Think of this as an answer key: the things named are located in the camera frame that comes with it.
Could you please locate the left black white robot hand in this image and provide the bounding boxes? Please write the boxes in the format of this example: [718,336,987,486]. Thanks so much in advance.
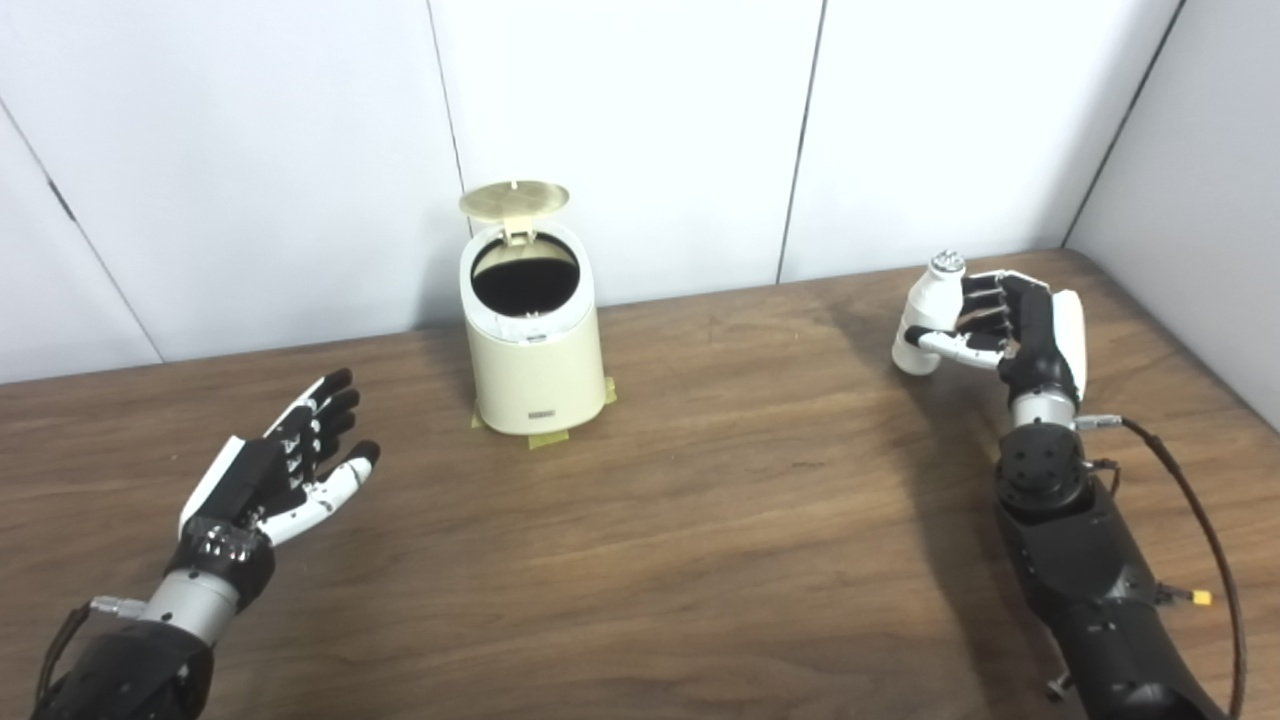
[165,368,381,611]

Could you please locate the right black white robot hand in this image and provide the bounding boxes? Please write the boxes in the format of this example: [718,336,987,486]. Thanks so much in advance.
[905,270,1088,406]

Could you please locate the small white plastic bottle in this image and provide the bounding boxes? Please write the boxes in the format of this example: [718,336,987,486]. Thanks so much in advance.
[891,251,968,377]

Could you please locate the round cream bin lid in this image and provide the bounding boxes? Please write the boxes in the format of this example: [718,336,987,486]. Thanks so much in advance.
[459,180,571,246]

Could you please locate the cream-colored bin body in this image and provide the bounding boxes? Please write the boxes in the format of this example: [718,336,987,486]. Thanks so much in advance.
[459,222,607,437]

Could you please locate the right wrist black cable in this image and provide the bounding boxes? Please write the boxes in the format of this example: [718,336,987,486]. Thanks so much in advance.
[1075,413,1246,720]

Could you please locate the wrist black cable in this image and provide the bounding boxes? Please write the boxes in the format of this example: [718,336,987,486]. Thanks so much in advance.
[35,596,146,706]
[1075,413,1246,720]

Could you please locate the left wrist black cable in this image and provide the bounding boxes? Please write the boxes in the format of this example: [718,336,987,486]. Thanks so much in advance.
[35,596,146,706]

